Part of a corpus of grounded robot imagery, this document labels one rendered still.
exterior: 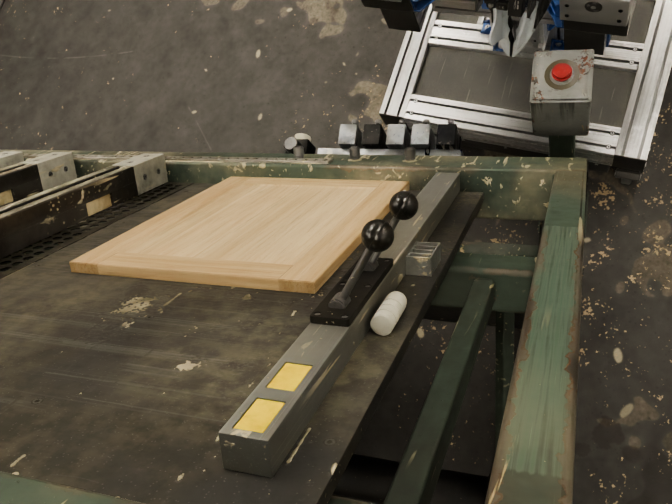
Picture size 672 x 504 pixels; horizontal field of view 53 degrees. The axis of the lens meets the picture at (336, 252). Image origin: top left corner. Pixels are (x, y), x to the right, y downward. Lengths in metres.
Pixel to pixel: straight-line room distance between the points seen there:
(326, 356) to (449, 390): 0.18
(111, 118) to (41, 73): 0.51
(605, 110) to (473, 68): 0.44
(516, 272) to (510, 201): 0.34
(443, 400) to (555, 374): 0.18
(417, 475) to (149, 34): 2.76
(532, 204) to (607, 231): 0.91
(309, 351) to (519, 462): 0.27
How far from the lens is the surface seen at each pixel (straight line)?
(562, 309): 0.81
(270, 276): 1.00
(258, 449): 0.62
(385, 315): 0.83
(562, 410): 0.63
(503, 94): 2.29
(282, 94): 2.77
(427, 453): 0.74
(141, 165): 1.64
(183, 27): 3.17
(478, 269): 1.14
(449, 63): 2.38
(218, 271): 1.04
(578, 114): 1.52
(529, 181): 1.44
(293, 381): 0.69
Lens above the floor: 2.24
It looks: 66 degrees down
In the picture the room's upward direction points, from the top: 51 degrees counter-clockwise
